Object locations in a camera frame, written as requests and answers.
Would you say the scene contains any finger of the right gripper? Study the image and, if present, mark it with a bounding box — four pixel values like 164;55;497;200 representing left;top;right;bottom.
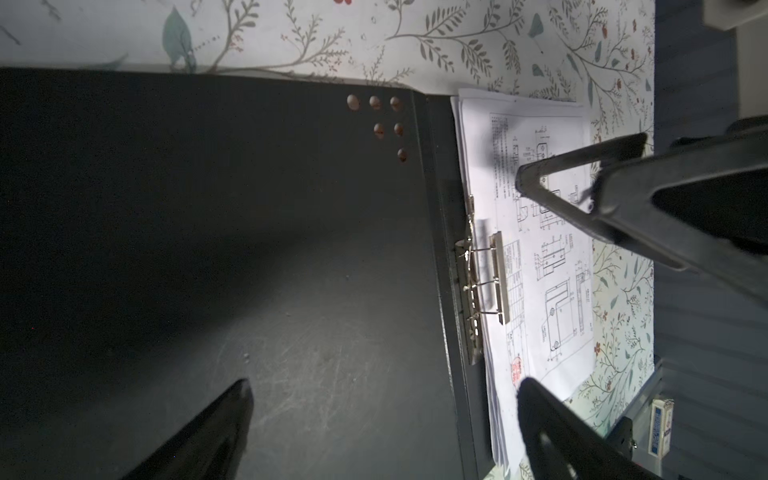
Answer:
594;130;767;304
515;133;684;270

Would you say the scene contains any paper sheet with technical drawing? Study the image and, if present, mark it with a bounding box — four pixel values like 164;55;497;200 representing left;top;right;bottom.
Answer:
451;88;596;476

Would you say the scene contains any card box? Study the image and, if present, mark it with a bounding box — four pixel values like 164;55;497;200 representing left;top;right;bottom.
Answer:
648;398;675;459

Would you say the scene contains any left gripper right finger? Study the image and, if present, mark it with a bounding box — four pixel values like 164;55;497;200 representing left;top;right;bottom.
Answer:
518;377;658;479

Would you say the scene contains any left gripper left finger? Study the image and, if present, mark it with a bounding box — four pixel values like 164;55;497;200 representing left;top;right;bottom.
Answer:
125;378;254;479

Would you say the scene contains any orange black file folder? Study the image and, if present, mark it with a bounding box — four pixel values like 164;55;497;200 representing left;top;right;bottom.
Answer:
1;68;493;479

